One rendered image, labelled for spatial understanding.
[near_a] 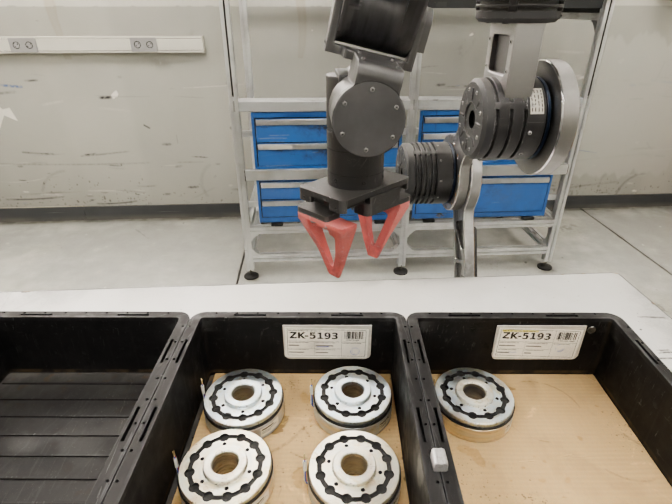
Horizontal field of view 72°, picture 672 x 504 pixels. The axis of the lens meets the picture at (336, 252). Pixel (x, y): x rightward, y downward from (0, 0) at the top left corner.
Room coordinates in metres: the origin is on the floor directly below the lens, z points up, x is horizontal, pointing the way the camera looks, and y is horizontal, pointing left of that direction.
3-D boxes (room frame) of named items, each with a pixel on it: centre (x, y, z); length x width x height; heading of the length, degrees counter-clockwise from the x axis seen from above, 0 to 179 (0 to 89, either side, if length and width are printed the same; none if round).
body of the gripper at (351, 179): (0.45, -0.02, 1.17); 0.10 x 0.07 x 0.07; 135
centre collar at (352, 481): (0.34, -0.02, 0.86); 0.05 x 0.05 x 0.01
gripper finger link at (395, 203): (0.47, -0.03, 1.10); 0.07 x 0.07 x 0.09; 45
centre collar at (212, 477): (0.34, 0.12, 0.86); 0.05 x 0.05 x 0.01
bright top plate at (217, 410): (0.45, 0.12, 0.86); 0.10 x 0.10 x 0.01
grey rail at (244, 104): (2.27, -0.36, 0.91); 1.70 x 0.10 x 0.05; 93
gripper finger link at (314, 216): (0.44, -0.01, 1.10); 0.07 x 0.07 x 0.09; 45
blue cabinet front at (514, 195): (2.27, -0.76, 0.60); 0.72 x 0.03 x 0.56; 93
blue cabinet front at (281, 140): (2.22, 0.04, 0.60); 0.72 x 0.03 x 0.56; 93
